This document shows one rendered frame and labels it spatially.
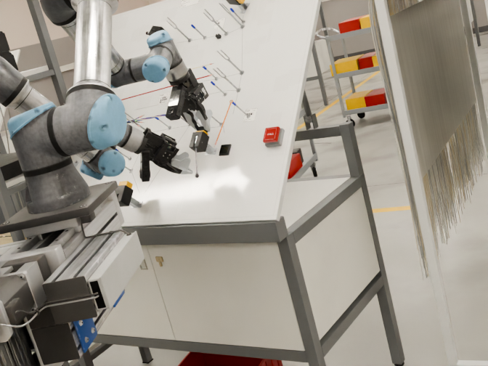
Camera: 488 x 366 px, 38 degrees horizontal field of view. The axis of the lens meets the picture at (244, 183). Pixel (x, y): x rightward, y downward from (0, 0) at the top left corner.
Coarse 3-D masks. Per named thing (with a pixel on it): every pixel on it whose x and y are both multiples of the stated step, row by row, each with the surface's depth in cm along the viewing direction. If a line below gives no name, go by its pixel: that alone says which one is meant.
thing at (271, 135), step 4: (268, 128) 222; (272, 128) 221; (276, 128) 220; (264, 132) 222; (268, 132) 221; (272, 132) 220; (276, 132) 219; (264, 136) 221; (268, 136) 220; (272, 136) 219; (276, 136) 218; (264, 140) 220; (268, 140) 220; (272, 140) 219; (276, 140) 218
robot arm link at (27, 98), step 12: (0, 60) 184; (0, 72) 182; (12, 72) 183; (0, 84) 181; (12, 84) 182; (24, 84) 184; (0, 96) 182; (12, 96) 183; (24, 96) 184; (36, 96) 187; (24, 108) 186; (84, 156) 195; (96, 156) 195; (108, 156) 194; (120, 156) 196; (96, 168) 198; (108, 168) 195; (120, 168) 196
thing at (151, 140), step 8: (144, 136) 215; (152, 136) 215; (160, 136) 218; (168, 136) 222; (144, 144) 214; (152, 144) 217; (160, 144) 217; (168, 144) 216; (176, 144) 222; (136, 152) 216; (152, 152) 218; (160, 152) 217; (168, 152) 219; (176, 152) 218; (152, 160) 218; (160, 160) 219; (168, 160) 220
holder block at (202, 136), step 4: (196, 132) 232; (200, 132) 230; (192, 136) 232; (200, 136) 230; (204, 136) 231; (192, 140) 231; (196, 140) 230; (200, 140) 229; (204, 140) 231; (192, 144) 230; (196, 144) 229; (200, 144) 229; (204, 144) 231; (192, 148) 231; (200, 148) 229; (204, 148) 230
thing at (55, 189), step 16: (64, 160) 162; (32, 176) 160; (48, 176) 160; (64, 176) 161; (80, 176) 166; (32, 192) 161; (48, 192) 159; (64, 192) 161; (80, 192) 163; (32, 208) 161; (48, 208) 160
